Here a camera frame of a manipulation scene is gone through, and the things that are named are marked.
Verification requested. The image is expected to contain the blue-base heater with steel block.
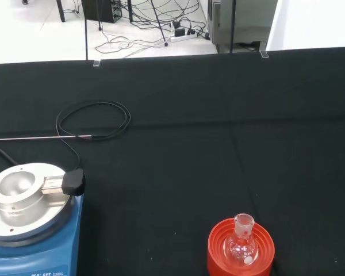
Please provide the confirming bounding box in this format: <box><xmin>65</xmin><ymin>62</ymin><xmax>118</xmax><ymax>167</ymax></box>
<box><xmin>0</xmin><ymin>162</ymin><xmax>86</xmax><ymax>276</ymax></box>

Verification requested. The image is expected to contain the black tripod pole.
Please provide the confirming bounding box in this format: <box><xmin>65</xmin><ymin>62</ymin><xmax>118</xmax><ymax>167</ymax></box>
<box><xmin>229</xmin><ymin>0</ymin><xmax>237</xmax><ymax>54</ymax></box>
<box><xmin>84</xmin><ymin>17</ymin><xmax>89</xmax><ymax>62</ymax></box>

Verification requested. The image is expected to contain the thin steel probe rod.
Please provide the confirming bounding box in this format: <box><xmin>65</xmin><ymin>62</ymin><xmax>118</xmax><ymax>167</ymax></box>
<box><xmin>0</xmin><ymin>134</ymin><xmax>94</xmax><ymax>143</ymax></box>

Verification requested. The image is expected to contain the thin black probe cable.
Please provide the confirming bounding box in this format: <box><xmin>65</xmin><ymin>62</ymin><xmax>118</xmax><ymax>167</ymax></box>
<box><xmin>56</xmin><ymin>99</ymin><xmax>132</xmax><ymax>173</ymax></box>

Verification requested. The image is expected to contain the black bench cloth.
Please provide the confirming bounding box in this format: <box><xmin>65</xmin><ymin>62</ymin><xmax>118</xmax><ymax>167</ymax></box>
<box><xmin>0</xmin><ymin>47</ymin><xmax>345</xmax><ymax>276</ymax></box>

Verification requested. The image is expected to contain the grey metal cabinet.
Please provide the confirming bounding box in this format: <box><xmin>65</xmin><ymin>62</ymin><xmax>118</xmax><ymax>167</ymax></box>
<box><xmin>208</xmin><ymin>0</ymin><xmax>278</xmax><ymax>54</ymax></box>

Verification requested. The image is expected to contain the black tripod leg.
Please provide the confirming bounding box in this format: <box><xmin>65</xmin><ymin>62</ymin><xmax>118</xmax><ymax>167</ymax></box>
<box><xmin>150</xmin><ymin>0</ymin><xmax>170</xmax><ymax>47</ymax></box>

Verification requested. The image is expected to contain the thick black heater cable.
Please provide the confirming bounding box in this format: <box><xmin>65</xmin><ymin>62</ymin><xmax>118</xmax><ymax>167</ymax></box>
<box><xmin>0</xmin><ymin>142</ymin><xmax>20</xmax><ymax>167</ymax></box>

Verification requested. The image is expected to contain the red flask ring stand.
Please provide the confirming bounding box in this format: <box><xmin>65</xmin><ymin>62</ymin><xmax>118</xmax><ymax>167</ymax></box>
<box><xmin>206</xmin><ymin>217</ymin><xmax>276</xmax><ymax>276</ymax></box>

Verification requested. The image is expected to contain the white floor cable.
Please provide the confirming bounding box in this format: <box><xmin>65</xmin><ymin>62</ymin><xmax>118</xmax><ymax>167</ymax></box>
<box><xmin>95</xmin><ymin>28</ymin><xmax>173</xmax><ymax>59</ymax></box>

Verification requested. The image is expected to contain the black computer tower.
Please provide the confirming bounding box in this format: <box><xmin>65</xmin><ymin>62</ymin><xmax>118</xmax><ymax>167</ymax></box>
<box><xmin>82</xmin><ymin>0</ymin><xmax>124</xmax><ymax>24</ymax></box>

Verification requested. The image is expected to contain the white power strip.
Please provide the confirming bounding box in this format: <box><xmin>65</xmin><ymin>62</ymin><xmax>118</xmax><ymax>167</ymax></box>
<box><xmin>168</xmin><ymin>33</ymin><xmax>197</xmax><ymax>43</ymax></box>

